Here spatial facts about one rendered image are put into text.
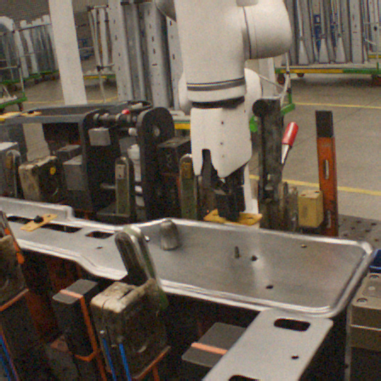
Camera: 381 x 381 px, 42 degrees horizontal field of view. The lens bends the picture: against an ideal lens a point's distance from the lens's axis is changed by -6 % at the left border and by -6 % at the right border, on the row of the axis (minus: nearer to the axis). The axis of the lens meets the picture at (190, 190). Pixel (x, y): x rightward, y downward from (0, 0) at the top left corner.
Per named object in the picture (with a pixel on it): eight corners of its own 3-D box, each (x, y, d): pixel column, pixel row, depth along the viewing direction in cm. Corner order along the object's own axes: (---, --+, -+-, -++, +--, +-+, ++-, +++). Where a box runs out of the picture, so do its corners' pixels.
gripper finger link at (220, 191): (214, 173, 77) (220, 215, 80) (203, 180, 75) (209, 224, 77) (234, 174, 76) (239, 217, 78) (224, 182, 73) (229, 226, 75)
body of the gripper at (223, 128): (212, 87, 79) (221, 156, 83) (175, 101, 71) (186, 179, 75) (257, 86, 75) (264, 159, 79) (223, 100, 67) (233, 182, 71)
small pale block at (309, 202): (303, 369, 97) (296, 196, 85) (309, 359, 99) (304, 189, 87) (319, 372, 95) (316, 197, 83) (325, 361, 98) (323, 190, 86)
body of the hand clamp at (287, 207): (266, 353, 103) (253, 195, 92) (280, 335, 109) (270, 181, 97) (292, 359, 100) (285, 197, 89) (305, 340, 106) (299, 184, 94)
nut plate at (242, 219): (202, 220, 80) (201, 213, 80) (215, 211, 83) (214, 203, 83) (252, 226, 76) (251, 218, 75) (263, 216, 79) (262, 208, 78)
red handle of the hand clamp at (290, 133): (256, 187, 91) (281, 120, 98) (260, 195, 92) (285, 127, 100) (278, 189, 88) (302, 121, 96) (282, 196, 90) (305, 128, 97)
